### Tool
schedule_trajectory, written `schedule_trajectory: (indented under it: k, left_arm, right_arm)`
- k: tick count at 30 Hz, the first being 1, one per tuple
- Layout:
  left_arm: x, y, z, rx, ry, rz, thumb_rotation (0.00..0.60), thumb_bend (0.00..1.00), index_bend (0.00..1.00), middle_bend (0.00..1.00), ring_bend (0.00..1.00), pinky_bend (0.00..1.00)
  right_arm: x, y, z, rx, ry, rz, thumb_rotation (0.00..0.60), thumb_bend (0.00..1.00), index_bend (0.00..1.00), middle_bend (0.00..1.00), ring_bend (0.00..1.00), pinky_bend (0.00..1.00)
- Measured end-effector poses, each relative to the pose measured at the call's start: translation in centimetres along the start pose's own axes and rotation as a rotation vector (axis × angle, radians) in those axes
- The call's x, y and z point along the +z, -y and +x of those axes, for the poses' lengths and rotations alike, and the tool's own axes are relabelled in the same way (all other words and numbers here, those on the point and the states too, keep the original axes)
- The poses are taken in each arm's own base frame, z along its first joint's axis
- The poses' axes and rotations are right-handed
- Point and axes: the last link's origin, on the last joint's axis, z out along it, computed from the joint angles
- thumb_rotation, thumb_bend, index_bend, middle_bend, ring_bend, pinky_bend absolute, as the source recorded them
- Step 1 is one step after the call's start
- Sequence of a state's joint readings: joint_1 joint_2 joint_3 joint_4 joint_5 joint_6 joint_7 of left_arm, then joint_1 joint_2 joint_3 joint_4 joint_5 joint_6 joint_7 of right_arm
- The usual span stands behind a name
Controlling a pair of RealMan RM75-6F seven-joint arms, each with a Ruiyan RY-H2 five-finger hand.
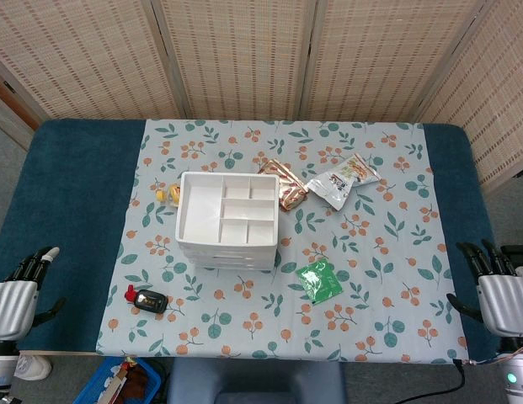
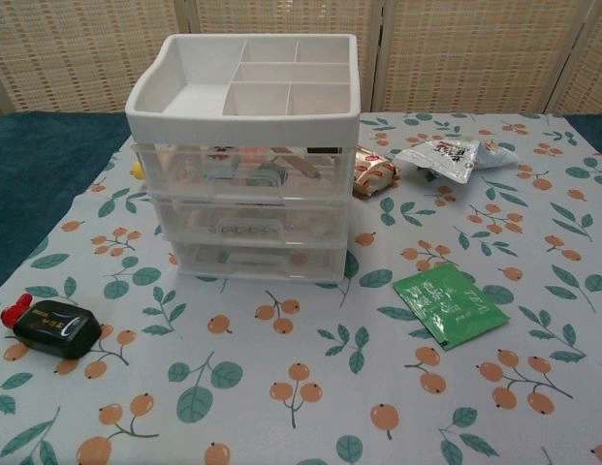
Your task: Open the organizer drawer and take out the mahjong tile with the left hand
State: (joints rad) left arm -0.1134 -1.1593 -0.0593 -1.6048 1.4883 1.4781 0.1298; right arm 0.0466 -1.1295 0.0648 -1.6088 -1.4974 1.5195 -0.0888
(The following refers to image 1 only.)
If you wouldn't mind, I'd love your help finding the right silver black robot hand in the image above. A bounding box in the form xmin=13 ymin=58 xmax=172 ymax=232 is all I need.
xmin=446 ymin=238 xmax=523 ymax=338

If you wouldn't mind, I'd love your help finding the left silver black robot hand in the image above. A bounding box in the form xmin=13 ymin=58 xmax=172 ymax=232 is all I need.
xmin=0 ymin=246 xmax=67 ymax=343

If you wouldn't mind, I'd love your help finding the clear drawer holding small items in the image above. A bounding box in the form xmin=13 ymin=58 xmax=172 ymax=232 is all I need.
xmin=181 ymin=244 xmax=278 ymax=256

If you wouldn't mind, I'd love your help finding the white drawer organizer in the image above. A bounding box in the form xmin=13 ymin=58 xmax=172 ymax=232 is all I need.
xmin=175 ymin=171 xmax=281 ymax=271

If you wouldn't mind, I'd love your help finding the clear plastic drawer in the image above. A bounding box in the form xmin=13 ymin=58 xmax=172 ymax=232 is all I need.
xmin=188 ymin=252 xmax=276 ymax=263
xmin=193 ymin=259 xmax=275 ymax=271

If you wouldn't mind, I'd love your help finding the white sneaker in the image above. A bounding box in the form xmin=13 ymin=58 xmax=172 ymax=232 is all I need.
xmin=13 ymin=354 xmax=53 ymax=382

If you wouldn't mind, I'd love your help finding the teal blue table cover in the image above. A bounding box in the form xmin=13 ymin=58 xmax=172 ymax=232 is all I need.
xmin=0 ymin=119 xmax=523 ymax=367

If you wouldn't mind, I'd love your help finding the blue plastic basket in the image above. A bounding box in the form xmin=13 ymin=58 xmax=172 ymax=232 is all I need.
xmin=72 ymin=356 xmax=163 ymax=404

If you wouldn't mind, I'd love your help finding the brown cardboard strip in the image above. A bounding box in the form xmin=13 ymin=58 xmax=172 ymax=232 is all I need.
xmin=96 ymin=369 xmax=130 ymax=404

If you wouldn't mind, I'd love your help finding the black red small tool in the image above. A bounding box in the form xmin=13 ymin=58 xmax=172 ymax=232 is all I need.
xmin=124 ymin=284 xmax=170 ymax=316

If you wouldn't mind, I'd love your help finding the dark red brown cloth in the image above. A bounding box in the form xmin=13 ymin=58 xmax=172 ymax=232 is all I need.
xmin=121 ymin=364 xmax=155 ymax=399

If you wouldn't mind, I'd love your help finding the green tea sachet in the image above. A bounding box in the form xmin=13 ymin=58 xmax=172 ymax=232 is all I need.
xmin=295 ymin=258 xmax=344 ymax=306

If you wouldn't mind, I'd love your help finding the brown wooden board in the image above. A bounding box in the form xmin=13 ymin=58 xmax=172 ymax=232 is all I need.
xmin=0 ymin=66 xmax=41 ymax=131

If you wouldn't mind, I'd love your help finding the white silver snack bag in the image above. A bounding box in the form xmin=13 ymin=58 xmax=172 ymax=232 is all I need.
xmin=306 ymin=152 xmax=382 ymax=211

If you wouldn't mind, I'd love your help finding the floral leaf berry tablecloth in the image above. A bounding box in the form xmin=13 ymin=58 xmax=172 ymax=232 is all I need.
xmin=94 ymin=119 xmax=471 ymax=364

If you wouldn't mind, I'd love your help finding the red gold snack packet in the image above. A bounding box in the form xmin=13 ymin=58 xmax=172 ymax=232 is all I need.
xmin=257 ymin=158 xmax=309 ymax=212

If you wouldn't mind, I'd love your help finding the blue grey chair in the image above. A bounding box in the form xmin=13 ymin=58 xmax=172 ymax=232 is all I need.
xmin=166 ymin=360 xmax=347 ymax=404

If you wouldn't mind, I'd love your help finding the bamboo folding screen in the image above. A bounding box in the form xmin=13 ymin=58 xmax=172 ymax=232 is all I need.
xmin=0 ymin=0 xmax=523 ymax=194

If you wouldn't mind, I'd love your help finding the black power cable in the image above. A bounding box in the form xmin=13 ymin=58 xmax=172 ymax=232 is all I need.
xmin=429 ymin=358 xmax=477 ymax=404

